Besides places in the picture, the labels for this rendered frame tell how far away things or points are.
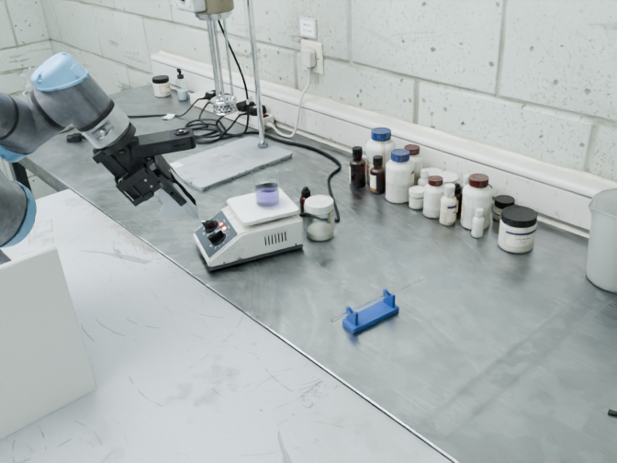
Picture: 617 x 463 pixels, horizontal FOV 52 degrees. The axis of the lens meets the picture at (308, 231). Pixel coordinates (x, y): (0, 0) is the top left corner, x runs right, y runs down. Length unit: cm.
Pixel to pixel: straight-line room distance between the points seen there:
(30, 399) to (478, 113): 105
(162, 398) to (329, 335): 28
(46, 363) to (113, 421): 12
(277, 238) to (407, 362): 40
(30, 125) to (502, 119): 94
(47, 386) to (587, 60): 108
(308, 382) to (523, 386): 31
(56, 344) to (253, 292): 38
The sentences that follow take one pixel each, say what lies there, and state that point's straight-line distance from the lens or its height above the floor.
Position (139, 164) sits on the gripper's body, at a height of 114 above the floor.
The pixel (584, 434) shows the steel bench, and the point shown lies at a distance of 95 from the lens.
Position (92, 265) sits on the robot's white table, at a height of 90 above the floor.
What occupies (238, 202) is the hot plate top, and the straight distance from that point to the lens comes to 130.
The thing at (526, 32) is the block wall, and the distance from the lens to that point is 139.
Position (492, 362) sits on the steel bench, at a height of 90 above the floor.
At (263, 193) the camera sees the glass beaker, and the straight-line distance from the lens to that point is 124.
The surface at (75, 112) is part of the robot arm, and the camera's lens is 109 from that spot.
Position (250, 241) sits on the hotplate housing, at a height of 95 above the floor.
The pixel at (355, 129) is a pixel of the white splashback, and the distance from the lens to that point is 170.
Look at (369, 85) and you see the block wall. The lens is 169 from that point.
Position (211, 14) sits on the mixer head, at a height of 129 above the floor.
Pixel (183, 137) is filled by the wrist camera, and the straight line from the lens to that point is 113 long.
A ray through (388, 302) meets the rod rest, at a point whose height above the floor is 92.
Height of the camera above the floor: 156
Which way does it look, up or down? 29 degrees down
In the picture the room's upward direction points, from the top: 3 degrees counter-clockwise
